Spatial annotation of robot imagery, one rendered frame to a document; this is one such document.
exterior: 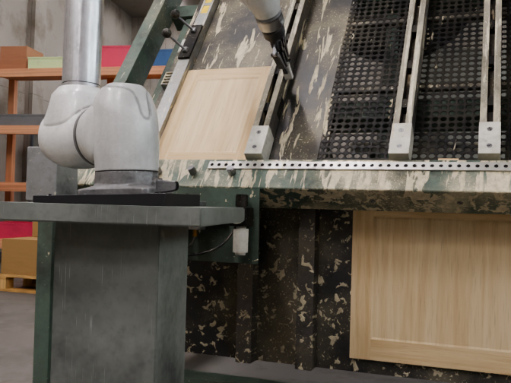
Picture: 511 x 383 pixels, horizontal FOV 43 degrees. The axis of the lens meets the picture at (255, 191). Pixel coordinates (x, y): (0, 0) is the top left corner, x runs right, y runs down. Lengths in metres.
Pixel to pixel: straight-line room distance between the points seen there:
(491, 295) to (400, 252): 0.31
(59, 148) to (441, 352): 1.34
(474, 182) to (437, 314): 0.49
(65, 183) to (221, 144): 0.54
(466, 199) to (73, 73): 1.14
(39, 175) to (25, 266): 3.35
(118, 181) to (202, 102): 0.97
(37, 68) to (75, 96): 6.08
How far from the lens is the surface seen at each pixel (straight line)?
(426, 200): 1.97
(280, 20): 2.18
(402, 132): 2.06
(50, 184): 2.19
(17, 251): 5.58
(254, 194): 2.05
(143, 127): 1.56
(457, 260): 2.18
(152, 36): 2.89
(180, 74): 2.59
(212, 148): 2.27
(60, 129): 1.71
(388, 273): 2.21
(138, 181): 1.54
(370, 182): 1.97
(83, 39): 1.79
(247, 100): 2.39
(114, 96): 1.58
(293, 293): 2.31
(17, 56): 8.03
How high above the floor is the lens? 0.76
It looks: 1 degrees up
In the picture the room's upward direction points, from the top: 2 degrees clockwise
